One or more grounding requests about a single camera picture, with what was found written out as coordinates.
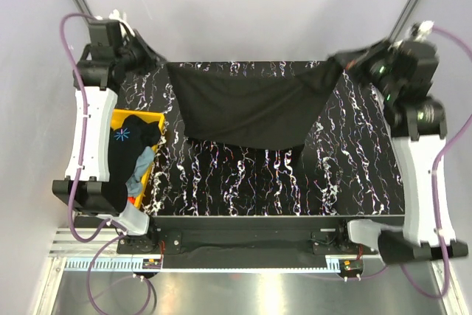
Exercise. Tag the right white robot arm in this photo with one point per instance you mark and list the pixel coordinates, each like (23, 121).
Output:
(418, 135)

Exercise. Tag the aluminium front rail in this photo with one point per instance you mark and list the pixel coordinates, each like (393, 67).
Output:
(64, 245)

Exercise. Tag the orange t-shirt in bin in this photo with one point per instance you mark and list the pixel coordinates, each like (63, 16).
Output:
(131, 200)

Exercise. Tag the small connector box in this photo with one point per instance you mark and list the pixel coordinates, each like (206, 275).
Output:
(356, 265)
(151, 264)

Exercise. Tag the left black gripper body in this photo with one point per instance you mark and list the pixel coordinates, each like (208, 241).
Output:
(135, 54)

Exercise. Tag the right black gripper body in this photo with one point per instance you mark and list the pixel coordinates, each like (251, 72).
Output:
(376, 63)

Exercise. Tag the yellow plastic bin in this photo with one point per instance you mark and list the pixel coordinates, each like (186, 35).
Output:
(117, 118)

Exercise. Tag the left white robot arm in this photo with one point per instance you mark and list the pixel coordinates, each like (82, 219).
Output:
(85, 187)

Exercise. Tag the right small connector box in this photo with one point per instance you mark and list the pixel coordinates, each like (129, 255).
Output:
(356, 265)

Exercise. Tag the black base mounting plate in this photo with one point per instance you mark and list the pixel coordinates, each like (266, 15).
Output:
(245, 243)

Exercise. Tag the left small connector box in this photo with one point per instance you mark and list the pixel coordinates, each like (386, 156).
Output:
(151, 264)

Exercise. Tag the grey-blue t-shirt in bin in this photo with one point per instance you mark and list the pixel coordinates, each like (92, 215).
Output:
(134, 183)

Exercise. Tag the black t-shirt with blue print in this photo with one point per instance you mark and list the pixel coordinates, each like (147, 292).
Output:
(126, 144)

